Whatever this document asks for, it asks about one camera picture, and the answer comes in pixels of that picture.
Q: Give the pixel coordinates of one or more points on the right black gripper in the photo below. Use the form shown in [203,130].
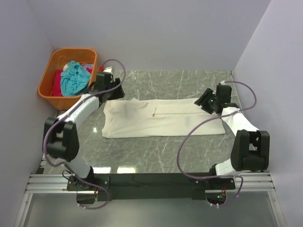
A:
[204,100]

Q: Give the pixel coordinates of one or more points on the aluminium frame rail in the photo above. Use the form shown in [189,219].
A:
[46,202]

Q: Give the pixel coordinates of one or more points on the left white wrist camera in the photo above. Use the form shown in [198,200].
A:
[106,69]

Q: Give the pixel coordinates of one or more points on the black base beam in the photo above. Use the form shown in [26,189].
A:
[159,186]

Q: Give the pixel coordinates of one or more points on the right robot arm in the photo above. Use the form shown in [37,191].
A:
[250,151]

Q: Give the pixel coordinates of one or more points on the lavender cloth in basket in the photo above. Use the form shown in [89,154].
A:
[86,65]

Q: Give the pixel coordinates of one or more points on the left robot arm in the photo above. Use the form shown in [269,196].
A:
[61,143]

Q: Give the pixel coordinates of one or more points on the orange plastic basket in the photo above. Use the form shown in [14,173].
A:
[57,61]

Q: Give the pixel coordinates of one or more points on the red t shirt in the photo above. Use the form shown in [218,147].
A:
[57,80]

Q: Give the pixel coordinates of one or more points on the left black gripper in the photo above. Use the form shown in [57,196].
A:
[116,90]

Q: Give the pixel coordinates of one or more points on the white t shirt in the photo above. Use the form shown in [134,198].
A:
[151,118]

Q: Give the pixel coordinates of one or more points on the teal t shirt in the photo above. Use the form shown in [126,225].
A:
[74,79]

